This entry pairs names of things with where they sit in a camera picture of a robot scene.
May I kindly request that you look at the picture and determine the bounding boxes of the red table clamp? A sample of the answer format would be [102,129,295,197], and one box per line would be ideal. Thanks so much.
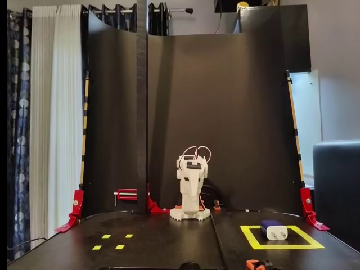
[55,190,84,233]
[300,187,330,232]

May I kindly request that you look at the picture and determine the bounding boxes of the dark blue patterned curtain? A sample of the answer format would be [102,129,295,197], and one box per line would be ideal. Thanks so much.
[7,8,32,262]

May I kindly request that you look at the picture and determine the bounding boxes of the yellow black striped stick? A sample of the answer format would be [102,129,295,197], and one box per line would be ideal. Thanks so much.
[286,69,306,188]
[79,71,90,188]

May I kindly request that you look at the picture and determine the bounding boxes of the orange black spring clamp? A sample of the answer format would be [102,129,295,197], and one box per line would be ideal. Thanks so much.
[246,259,274,270]

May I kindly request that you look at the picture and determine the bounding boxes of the thin black hanging cable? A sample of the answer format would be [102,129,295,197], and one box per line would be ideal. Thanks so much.
[215,0,223,34]

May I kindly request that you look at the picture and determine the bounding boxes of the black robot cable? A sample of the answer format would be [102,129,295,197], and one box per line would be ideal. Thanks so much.
[201,182,226,210]

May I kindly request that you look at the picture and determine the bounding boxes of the dark grommet curtain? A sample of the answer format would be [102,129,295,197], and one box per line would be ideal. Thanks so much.
[81,2,169,37]

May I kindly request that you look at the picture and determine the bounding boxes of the yellow tape square outline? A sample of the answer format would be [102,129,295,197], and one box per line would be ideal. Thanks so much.
[240,224,326,250]

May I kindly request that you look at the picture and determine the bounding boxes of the black power cable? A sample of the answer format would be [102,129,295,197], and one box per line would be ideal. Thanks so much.
[7,237,47,251]

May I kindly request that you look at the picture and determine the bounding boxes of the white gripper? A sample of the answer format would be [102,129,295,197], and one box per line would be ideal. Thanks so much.
[180,156,209,217]

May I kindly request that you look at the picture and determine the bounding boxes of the blue and white charger block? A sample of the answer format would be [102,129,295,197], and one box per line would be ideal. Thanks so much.
[260,219,289,241]

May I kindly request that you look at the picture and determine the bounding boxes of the red white servo wires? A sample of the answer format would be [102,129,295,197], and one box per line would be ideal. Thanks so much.
[181,145,212,167]

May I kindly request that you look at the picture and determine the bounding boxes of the black curved backdrop sheet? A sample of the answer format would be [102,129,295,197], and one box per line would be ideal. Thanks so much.
[81,11,304,219]

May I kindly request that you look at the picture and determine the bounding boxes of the white cabinet door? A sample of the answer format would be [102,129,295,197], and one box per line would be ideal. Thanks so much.
[289,69,323,188]

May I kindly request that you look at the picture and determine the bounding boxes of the silver curtain rod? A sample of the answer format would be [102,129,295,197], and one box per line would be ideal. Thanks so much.
[91,8,194,15]

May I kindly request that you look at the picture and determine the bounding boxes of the red post bracket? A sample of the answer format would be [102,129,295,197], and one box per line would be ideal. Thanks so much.
[146,182,172,214]

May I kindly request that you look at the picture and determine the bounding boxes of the red screw clamp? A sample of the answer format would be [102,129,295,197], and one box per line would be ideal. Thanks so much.
[113,188,138,206]

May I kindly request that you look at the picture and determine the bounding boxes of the white pleated curtain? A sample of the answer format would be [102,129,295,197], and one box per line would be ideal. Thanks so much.
[29,4,88,250]

